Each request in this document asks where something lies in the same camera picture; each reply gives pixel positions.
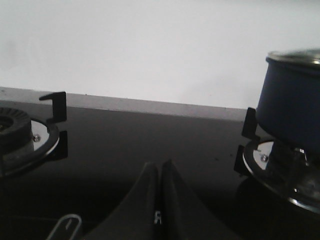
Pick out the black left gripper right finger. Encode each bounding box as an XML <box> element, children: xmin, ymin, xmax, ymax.
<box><xmin>161</xmin><ymin>160</ymin><xmax>240</xmax><ymax>240</ymax></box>

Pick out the black pot support grate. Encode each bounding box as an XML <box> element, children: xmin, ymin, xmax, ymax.
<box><xmin>233</xmin><ymin>107</ymin><xmax>320</xmax><ymax>214</ymax></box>

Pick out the black round gas burner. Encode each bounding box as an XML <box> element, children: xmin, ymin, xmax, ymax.
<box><xmin>266</xmin><ymin>140</ymin><xmax>320</xmax><ymax>202</ymax></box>

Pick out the black glass gas stove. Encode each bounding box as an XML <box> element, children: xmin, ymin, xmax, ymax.
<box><xmin>0</xmin><ymin>100</ymin><xmax>320</xmax><ymax>240</ymax></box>

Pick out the dark blue cooking pot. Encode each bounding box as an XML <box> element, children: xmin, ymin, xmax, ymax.
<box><xmin>256</xmin><ymin>57</ymin><xmax>320</xmax><ymax>154</ymax></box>

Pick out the silver stove knob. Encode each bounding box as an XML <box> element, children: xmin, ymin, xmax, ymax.
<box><xmin>46</xmin><ymin>213</ymin><xmax>83</xmax><ymax>240</ymax></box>

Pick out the glass pot lid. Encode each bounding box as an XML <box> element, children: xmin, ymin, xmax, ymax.
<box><xmin>267</xmin><ymin>48</ymin><xmax>320</xmax><ymax>65</ymax></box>

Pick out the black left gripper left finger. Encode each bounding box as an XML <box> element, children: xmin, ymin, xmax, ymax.
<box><xmin>84</xmin><ymin>162</ymin><xmax>158</xmax><ymax>240</ymax></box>

